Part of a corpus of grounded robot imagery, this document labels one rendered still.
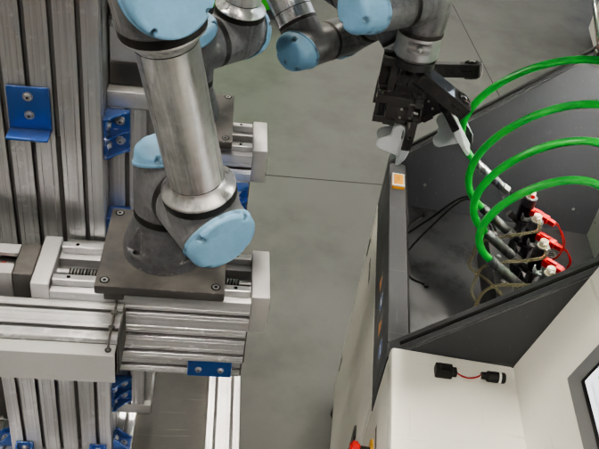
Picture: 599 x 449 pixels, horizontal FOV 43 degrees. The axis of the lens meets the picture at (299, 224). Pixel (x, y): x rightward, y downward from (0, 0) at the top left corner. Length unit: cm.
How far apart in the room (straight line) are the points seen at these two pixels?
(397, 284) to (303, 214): 176
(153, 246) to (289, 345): 142
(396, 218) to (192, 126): 78
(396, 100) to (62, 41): 57
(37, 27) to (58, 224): 41
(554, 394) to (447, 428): 18
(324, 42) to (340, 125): 251
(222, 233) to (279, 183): 230
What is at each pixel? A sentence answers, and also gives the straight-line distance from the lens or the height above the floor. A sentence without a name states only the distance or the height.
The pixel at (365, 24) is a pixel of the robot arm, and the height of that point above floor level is 151.
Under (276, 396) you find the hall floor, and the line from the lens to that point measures 255.
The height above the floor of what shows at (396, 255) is 95.
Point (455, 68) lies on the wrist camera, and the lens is 150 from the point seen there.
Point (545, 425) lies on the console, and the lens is 130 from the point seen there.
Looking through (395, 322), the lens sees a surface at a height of 95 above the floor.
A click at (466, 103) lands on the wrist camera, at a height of 136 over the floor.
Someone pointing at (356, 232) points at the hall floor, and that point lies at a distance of 325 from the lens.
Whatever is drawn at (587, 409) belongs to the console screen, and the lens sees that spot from 121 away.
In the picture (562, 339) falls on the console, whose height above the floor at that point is 112.
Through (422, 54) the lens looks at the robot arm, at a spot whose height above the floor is 145.
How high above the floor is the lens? 196
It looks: 37 degrees down
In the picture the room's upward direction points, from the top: 9 degrees clockwise
